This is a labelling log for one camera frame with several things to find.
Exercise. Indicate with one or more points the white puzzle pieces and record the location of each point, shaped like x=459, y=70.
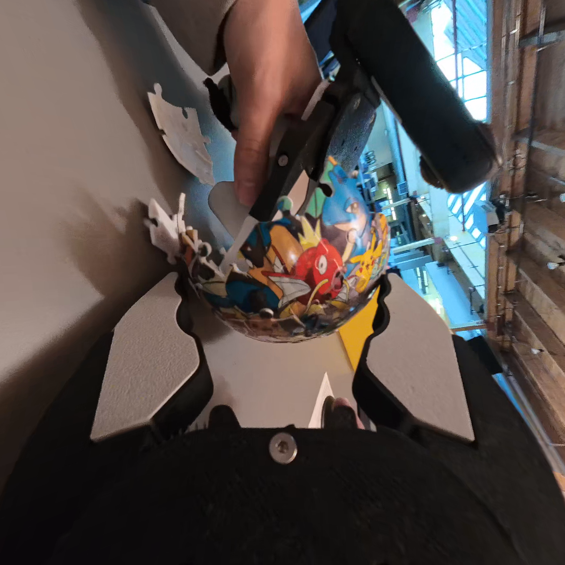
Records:
x=181, y=132

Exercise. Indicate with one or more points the printed instruction leaflet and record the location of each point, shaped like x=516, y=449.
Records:
x=324, y=397

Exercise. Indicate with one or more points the person's left hand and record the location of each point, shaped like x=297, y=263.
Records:
x=273, y=66

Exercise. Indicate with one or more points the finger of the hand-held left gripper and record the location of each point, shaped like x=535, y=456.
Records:
x=303, y=194
x=240, y=240

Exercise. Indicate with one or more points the yellow plastic bin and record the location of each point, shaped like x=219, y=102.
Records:
x=353, y=340

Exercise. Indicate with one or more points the large paned window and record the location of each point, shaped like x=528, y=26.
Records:
x=468, y=66

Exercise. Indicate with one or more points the colourful cartoon puzzle ball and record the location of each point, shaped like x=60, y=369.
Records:
x=318, y=265

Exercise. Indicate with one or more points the dark storage shelving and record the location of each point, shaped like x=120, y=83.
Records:
x=397, y=198

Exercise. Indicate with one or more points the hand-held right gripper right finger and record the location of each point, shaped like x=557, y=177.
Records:
x=415, y=366

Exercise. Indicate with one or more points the white wall box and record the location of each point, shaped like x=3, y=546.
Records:
x=485, y=216

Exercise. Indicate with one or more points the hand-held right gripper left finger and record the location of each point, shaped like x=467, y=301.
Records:
x=145, y=362

